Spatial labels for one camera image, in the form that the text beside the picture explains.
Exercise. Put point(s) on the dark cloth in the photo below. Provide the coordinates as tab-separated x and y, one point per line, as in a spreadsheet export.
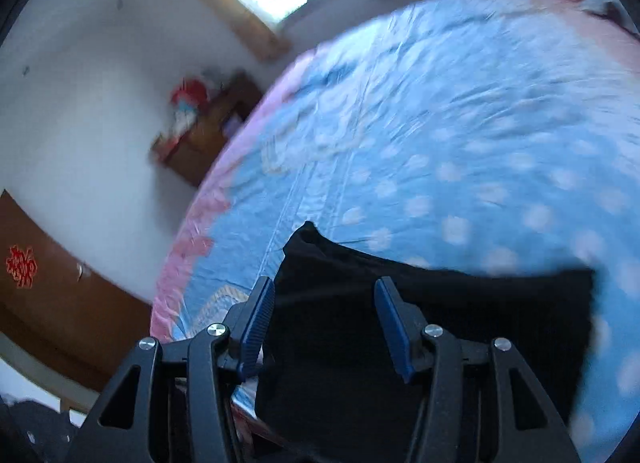
30	433

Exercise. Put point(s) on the yellow patterned curtain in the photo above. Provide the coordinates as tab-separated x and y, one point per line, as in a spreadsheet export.
250	28

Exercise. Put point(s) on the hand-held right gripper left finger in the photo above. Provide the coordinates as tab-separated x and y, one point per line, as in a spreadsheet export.
256	323

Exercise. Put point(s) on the black pants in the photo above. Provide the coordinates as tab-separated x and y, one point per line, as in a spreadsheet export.
475	318

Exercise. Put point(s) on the blue and pink bed sheet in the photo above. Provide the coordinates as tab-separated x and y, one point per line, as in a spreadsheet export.
450	118

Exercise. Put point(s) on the red gift bag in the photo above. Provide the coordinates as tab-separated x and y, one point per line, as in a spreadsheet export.
190	91

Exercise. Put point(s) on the brown wooden door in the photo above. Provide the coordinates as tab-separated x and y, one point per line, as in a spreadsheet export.
65	313

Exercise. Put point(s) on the patterned pillow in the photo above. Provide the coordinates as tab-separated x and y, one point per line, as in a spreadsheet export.
607	5

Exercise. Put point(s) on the red paper decoration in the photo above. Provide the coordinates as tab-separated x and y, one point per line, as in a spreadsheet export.
22	267

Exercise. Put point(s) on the wooden desk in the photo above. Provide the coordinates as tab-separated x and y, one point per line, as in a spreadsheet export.
200	148

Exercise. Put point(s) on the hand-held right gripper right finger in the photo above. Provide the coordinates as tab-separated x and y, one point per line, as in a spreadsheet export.
395	328

